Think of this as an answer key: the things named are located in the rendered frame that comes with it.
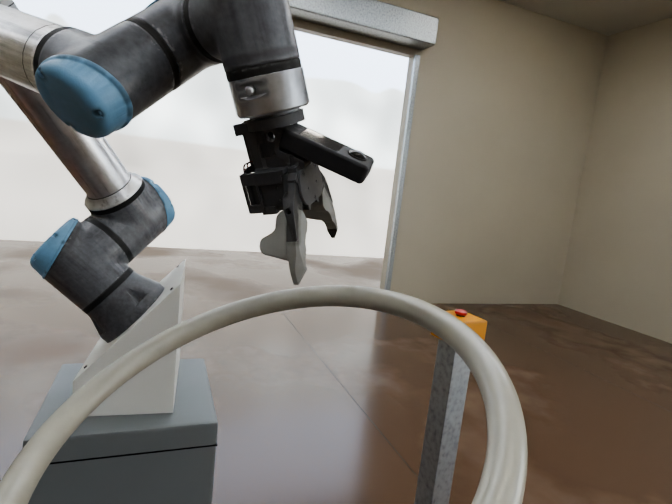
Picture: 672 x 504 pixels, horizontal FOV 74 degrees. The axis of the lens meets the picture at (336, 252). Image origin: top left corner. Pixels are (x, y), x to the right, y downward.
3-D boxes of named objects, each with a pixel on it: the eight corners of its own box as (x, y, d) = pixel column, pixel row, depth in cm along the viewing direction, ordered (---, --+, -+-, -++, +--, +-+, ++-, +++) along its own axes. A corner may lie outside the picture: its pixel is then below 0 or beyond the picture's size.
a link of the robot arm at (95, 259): (77, 312, 114) (19, 264, 108) (128, 265, 123) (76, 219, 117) (85, 308, 102) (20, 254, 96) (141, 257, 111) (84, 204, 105)
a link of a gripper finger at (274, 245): (264, 285, 57) (268, 216, 59) (306, 284, 55) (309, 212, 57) (251, 282, 54) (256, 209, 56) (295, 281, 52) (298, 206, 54)
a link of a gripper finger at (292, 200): (295, 247, 57) (298, 182, 58) (308, 246, 56) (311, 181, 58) (278, 239, 52) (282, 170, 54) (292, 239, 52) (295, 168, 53)
